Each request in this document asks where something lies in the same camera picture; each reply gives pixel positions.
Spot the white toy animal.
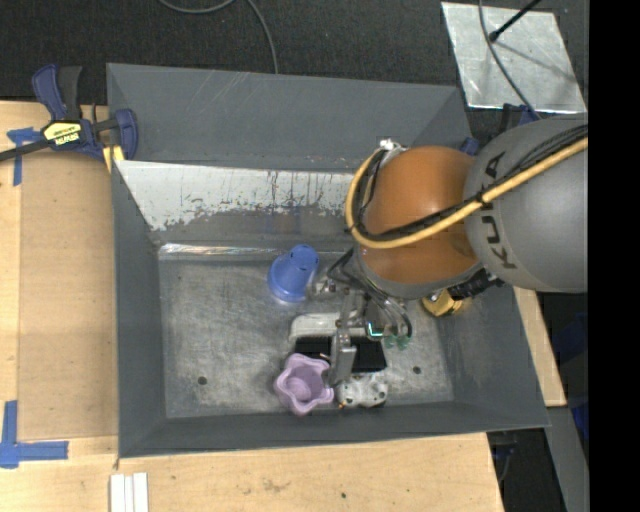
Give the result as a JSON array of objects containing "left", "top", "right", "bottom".
[{"left": 333, "top": 373, "right": 390, "bottom": 411}]

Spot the yellow round object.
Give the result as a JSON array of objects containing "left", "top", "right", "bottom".
[{"left": 421, "top": 291, "right": 464, "bottom": 319}]

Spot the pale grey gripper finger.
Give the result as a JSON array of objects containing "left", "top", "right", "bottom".
[{"left": 328, "top": 334, "right": 358, "bottom": 388}]

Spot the blue plastic cup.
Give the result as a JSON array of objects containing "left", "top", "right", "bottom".
[{"left": 266, "top": 243, "right": 321, "bottom": 305}]

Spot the grey metal bin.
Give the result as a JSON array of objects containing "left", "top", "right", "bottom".
[{"left": 105, "top": 62, "right": 552, "bottom": 459}]

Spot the purple flower-shaped cup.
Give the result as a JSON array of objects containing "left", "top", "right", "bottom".
[{"left": 272, "top": 352, "right": 336, "bottom": 418}]

